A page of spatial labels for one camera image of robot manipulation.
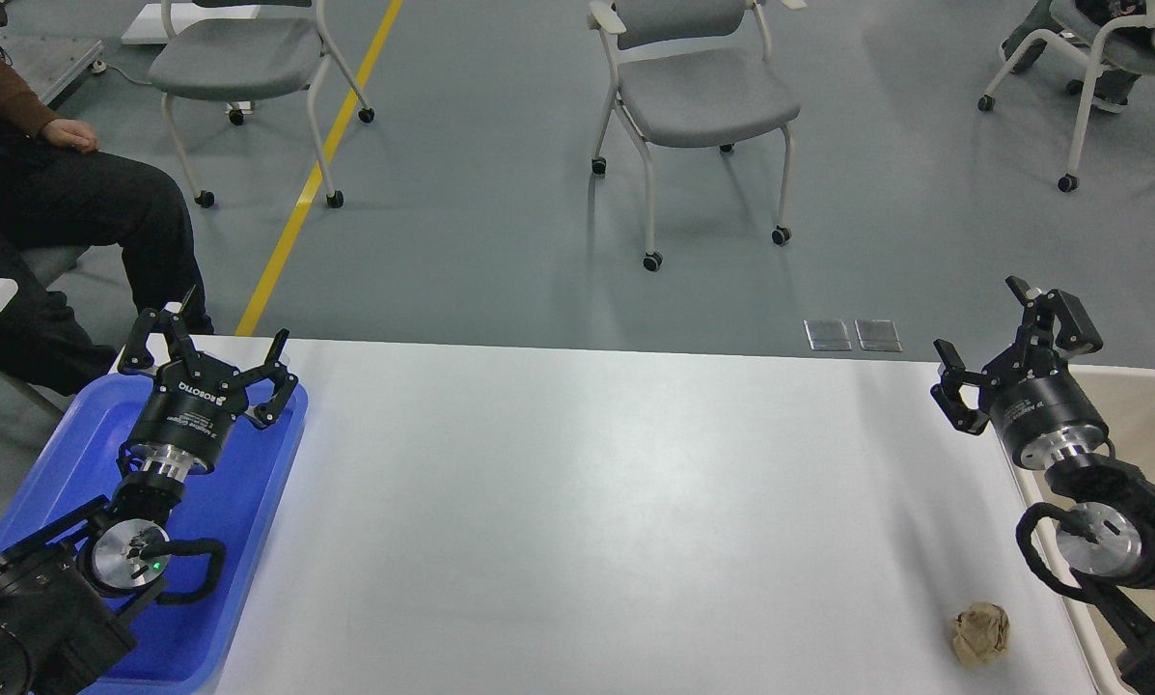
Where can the grey chair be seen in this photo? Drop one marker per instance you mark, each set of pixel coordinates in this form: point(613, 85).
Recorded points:
point(1114, 43)
point(712, 98)
point(234, 59)

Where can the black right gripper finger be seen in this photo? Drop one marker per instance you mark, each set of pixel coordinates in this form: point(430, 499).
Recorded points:
point(947, 392)
point(1055, 327)

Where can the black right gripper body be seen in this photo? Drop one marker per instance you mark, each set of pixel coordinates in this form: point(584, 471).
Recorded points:
point(1037, 409)

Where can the metal floor plate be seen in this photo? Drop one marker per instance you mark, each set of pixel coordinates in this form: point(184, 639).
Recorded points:
point(828, 335)
point(878, 336)

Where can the person's hand on lap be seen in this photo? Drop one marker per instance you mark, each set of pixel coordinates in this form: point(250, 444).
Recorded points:
point(70, 134)

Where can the beige plastic bin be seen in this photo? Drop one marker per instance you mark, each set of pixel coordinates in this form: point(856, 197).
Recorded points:
point(1126, 400)

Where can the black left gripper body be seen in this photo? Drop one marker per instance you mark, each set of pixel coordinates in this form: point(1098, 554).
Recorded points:
point(188, 418)

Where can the grey chair middle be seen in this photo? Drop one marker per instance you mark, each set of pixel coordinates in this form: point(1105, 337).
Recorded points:
point(712, 98)

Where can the seated person dark clothes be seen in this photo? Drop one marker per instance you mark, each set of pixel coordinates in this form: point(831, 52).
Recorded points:
point(56, 197)

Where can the grey chair right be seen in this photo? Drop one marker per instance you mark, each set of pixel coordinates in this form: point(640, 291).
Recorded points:
point(1114, 43)

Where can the right metal floor plate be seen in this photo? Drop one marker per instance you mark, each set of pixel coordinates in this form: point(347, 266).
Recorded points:
point(878, 336)

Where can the left metal floor plate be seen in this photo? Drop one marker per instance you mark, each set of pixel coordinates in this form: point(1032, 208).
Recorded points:
point(828, 335)

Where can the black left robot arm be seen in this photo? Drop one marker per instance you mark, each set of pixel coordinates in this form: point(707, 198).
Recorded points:
point(127, 555)

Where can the brown paper ball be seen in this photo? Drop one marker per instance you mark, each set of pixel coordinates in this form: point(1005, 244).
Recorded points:
point(980, 634)

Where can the grey chair left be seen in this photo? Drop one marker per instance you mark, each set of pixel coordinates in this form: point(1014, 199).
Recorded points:
point(234, 59)

